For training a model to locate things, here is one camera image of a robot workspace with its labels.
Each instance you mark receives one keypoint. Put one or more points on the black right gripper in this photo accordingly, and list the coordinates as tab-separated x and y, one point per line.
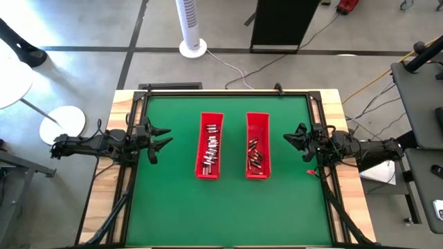
311	147

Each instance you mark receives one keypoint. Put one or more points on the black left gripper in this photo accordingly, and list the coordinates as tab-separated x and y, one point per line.
144	148

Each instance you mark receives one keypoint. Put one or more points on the red plastic bin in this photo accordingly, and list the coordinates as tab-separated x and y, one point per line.
266	138
200	145

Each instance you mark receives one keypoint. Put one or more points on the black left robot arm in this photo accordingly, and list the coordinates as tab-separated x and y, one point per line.
86	145

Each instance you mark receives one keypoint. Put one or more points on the black background robot arm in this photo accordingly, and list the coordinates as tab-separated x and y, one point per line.
410	137
424	55

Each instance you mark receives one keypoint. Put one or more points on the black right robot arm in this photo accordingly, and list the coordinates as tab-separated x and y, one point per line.
373	152

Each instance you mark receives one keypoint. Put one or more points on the small red clip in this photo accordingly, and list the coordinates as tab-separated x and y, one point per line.
310	172

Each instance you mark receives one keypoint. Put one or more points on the black ribbed bar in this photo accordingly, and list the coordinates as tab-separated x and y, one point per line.
173	85

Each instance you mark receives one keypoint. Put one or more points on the white flat box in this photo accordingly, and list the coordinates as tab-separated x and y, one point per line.
384	174

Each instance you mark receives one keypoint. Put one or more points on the green table mat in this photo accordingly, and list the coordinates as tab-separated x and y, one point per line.
228	207

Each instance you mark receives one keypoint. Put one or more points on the white tower fan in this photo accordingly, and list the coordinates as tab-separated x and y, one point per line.
188	20

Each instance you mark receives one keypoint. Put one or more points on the black standing panel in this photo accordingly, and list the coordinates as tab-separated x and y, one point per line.
280	20

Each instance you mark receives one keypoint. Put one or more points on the grey work table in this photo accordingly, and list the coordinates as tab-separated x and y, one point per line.
425	193
415	103

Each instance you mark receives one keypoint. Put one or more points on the red floor tool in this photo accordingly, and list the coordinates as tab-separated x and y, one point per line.
347	6

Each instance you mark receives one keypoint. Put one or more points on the black remote control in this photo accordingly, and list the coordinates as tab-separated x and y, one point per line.
437	171

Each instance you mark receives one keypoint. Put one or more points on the black desk device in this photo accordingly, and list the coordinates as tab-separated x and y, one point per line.
439	117

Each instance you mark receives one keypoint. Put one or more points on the white smartphone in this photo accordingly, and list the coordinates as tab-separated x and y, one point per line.
439	209

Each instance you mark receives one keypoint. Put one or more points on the black curved stand leg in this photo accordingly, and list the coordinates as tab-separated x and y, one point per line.
20	48

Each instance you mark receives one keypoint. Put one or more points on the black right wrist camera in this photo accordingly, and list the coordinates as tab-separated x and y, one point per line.
322	138

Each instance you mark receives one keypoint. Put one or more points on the black frame clamp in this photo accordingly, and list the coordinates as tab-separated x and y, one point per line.
278	89
149	89

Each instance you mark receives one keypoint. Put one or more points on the black table frame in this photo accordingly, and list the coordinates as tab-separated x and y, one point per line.
225	92

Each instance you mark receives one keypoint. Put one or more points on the grey metal desk frame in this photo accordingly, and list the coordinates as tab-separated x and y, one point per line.
20	166

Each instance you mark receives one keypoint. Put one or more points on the white round pedestal table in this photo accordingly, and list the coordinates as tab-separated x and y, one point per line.
14	79

